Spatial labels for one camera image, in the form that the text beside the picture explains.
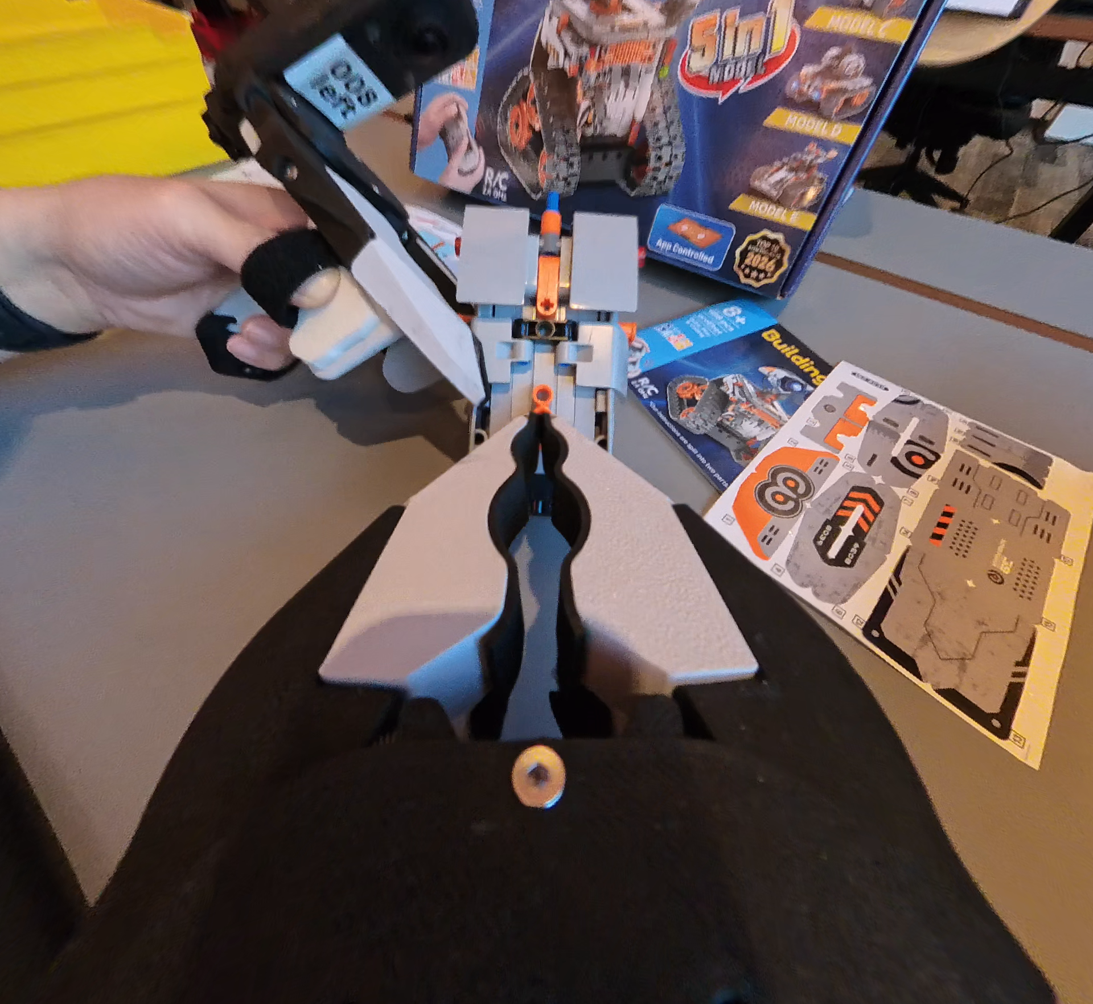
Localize grey desk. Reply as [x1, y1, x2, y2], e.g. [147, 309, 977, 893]
[0, 108, 1093, 1004]
[815, 186, 1093, 339]

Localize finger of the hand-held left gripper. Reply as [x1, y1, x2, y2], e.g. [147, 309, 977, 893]
[327, 167, 490, 406]
[383, 338, 468, 396]

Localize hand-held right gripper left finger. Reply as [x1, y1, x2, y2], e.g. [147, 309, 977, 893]
[318, 415, 525, 734]

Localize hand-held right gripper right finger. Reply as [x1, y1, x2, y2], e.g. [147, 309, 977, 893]
[545, 417, 761, 722]

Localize robot kit box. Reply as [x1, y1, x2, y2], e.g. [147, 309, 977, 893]
[410, 0, 996, 302]

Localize person's left hand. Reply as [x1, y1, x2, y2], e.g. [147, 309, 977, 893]
[0, 174, 344, 373]

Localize black office chair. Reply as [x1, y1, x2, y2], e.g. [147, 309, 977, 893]
[858, 39, 1093, 213]

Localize black wristband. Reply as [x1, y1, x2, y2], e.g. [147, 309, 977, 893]
[0, 291, 97, 353]

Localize grey toy robot model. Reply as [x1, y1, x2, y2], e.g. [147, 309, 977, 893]
[455, 191, 643, 460]

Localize yellow plastic bin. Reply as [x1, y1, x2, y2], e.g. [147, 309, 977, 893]
[0, 0, 230, 190]

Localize sticker sheet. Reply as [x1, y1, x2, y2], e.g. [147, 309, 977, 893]
[704, 361, 1093, 771]

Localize blue cover booklet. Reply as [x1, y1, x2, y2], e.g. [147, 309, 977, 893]
[627, 299, 835, 495]

